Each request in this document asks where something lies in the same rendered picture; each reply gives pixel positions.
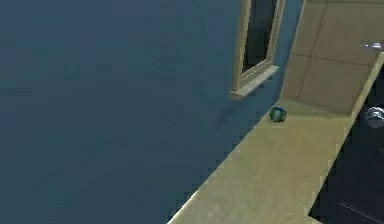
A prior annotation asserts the silver round knob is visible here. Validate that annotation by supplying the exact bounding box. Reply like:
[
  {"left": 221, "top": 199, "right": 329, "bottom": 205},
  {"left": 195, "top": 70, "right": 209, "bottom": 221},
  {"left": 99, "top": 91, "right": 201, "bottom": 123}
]
[{"left": 364, "top": 106, "right": 384, "bottom": 129}]

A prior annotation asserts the beige framed window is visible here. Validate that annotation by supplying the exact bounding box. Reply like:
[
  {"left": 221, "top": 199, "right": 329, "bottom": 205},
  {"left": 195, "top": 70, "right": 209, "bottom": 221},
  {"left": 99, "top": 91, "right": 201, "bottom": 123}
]
[{"left": 230, "top": 0, "right": 287, "bottom": 100}]

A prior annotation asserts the green and blue ball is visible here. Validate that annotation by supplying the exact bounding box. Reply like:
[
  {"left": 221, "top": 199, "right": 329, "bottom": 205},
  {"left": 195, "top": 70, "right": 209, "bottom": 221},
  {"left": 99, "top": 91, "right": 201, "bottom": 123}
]
[{"left": 269, "top": 106, "right": 288, "bottom": 123}]

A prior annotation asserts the silver tap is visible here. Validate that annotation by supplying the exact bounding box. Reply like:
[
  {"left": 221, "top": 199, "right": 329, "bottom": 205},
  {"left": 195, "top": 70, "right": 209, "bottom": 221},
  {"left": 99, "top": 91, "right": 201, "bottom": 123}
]
[{"left": 360, "top": 41, "right": 384, "bottom": 53}]

